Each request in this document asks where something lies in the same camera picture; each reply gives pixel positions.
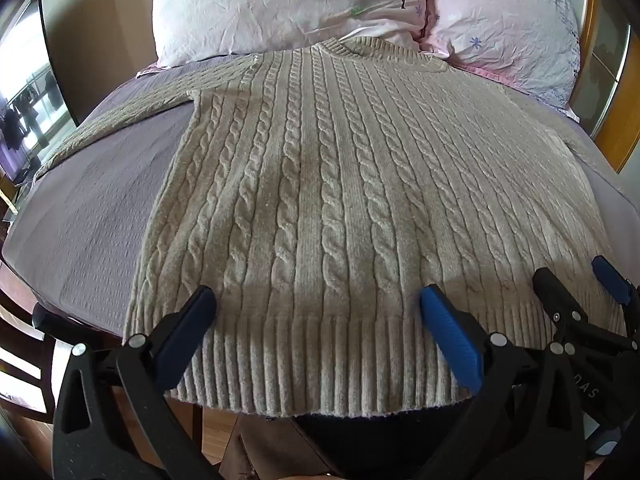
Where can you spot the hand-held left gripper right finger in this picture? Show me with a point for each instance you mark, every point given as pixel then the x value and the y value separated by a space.
pixel 450 341

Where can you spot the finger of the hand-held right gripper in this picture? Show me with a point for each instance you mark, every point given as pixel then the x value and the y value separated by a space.
pixel 556 294
pixel 611 280

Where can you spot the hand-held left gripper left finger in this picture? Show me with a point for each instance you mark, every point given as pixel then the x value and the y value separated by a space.
pixel 187 331

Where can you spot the person's dark-trousered legs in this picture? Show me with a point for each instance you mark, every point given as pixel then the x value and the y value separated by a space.
pixel 380 445

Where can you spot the purple bed sheet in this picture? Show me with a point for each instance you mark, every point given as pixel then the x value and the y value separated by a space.
pixel 95 205

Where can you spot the dark wooden chair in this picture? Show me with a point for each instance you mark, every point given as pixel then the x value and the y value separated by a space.
pixel 20 360

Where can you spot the pink floral pillow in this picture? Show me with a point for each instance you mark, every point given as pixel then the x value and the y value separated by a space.
pixel 505 35

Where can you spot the window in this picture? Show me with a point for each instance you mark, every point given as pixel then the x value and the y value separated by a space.
pixel 25 110

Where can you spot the white floral tree-print pillow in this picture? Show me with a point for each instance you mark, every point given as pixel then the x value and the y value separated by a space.
pixel 280 5

